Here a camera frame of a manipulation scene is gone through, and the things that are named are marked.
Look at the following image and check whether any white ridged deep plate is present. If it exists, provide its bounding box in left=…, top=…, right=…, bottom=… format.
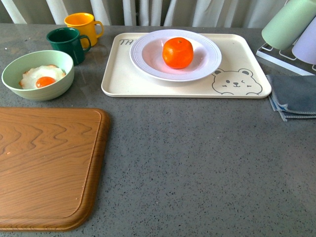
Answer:
left=130, top=29, right=222, bottom=82

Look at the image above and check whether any orange fruit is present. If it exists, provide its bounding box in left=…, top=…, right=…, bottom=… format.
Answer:
left=162, top=37, right=194, bottom=69

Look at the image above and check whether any cream bear serving tray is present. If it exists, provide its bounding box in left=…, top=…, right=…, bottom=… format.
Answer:
left=101, top=33, right=272, bottom=98

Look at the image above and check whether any wooden cutting board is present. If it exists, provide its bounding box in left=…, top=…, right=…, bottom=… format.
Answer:
left=0, top=107, right=110, bottom=231

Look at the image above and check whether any white curtain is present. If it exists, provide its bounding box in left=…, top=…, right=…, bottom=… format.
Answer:
left=0, top=0, right=287, bottom=28

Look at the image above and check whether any dark green mug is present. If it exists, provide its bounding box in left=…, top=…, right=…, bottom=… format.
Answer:
left=46, top=27, right=91, bottom=65

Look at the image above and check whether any yellow mug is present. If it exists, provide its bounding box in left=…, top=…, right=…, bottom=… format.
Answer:
left=64, top=12, right=104, bottom=46

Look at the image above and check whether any fake fried egg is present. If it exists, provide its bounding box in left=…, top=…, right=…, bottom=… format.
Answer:
left=19, top=65, right=66, bottom=89

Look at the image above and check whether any light green bowl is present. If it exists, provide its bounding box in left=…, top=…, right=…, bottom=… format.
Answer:
left=1, top=50, right=75, bottom=101

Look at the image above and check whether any folded grey cloth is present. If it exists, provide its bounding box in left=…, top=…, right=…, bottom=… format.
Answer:
left=267, top=75, right=316, bottom=121

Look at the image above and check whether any white cup rack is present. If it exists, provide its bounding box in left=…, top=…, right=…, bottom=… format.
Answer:
left=256, top=43, right=316, bottom=76

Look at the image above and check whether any lilac cup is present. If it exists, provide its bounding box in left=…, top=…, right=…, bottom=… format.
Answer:
left=292, top=18, right=316, bottom=65

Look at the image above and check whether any light green cup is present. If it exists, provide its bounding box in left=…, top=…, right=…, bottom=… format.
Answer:
left=262, top=0, right=316, bottom=50

